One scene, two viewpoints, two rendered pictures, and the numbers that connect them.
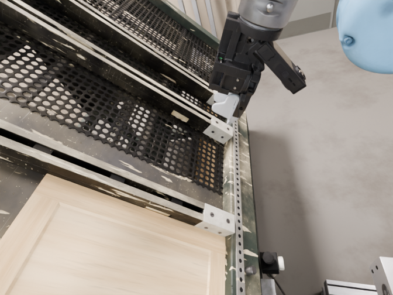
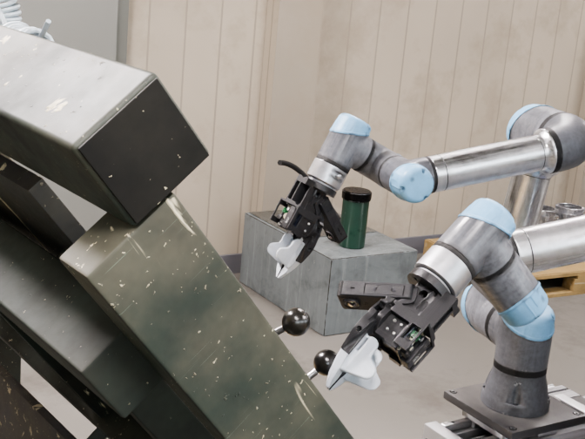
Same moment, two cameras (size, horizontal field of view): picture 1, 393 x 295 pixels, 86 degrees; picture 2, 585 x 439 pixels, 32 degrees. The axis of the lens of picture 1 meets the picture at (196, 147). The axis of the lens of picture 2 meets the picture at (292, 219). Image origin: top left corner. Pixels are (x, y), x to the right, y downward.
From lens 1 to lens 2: 1.83 m
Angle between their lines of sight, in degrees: 59
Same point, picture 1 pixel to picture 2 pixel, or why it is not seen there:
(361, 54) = (406, 193)
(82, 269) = not seen: hidden behind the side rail
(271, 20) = (338, 184)
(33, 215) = not seen: hidden behind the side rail
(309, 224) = not seen: outside the picture
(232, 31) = (304, 187)
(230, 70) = (306, 214)
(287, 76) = (337, 226)
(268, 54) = (327, 206)
